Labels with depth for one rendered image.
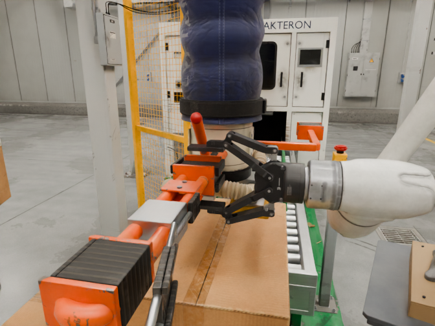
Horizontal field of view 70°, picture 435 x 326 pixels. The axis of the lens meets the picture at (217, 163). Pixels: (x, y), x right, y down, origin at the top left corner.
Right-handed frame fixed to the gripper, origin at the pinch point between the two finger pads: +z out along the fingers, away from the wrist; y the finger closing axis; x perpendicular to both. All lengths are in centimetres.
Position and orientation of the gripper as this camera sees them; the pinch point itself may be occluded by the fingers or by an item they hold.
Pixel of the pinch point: (198, 176)
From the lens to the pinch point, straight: 62.1
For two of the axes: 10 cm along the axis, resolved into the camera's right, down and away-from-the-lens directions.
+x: 2.0, -2.7, 9.4
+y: 0.0, 9.6, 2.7
